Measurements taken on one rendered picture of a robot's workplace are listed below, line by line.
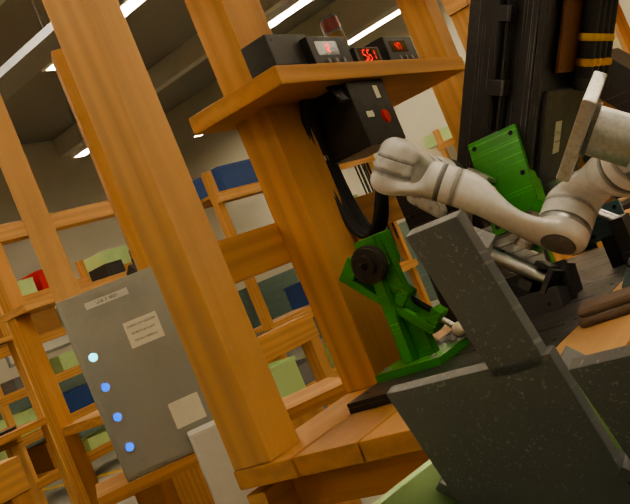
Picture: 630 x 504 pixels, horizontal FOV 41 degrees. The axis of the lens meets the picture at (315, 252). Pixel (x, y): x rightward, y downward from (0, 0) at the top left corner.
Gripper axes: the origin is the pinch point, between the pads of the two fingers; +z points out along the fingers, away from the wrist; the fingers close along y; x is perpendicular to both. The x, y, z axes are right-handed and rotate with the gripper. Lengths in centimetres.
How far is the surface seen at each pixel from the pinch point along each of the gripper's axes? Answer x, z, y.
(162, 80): 147, 616, 834
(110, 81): 4, -69, 35
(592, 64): -31.7, 20.9, -2.8
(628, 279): 2.3, -5.3, -38.7
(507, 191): -1.1, 3.0, -6.0
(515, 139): -11.4, 3.0, -2.6
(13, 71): 97, 166, 453
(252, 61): -6, -33, 41
